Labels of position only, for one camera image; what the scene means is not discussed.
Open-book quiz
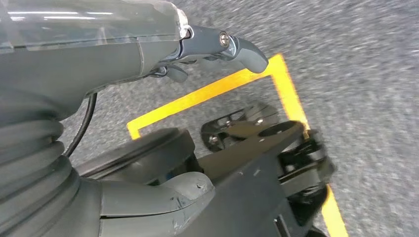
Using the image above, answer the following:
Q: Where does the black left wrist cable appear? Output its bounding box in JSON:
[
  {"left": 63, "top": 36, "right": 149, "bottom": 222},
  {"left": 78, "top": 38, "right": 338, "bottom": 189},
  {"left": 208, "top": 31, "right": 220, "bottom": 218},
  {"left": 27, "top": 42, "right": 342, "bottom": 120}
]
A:
[{"left": 64, "top": 92, "right": 98, "bottom": 158}]

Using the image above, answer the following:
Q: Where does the black robot foot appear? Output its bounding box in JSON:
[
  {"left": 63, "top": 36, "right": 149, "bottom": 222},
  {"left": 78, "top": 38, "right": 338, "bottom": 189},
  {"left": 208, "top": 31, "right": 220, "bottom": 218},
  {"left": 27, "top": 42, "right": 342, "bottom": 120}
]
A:
[{"left": 200, "top": 102, "right": 280, "bottom": 154}]

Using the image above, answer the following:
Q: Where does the yellow floor tape square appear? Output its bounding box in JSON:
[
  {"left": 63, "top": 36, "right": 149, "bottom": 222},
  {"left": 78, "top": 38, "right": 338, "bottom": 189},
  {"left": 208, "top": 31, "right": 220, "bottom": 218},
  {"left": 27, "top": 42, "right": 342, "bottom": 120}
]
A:
[{"left": 126, "top": 53, "right": 350, "bottom": 237}]

